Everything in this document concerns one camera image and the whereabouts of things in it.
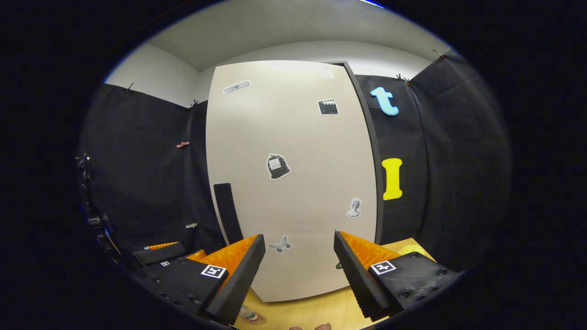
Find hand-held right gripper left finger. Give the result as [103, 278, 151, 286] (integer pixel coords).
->
[145, 234, 266, 326]

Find grey cabinet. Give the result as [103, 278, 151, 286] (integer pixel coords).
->
[342, 61, 385, 246]

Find grey cabinet door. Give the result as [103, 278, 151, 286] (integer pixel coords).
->
[205, 60, 380, 303]

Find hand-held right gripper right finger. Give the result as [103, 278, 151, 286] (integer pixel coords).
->
[333, 231, 460, 322]

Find black door handle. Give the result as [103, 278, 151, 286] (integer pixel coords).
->
[213, 182, 244, 245]

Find black backdrop cloth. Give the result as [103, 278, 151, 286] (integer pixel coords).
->
[76, 46, 512, 275]

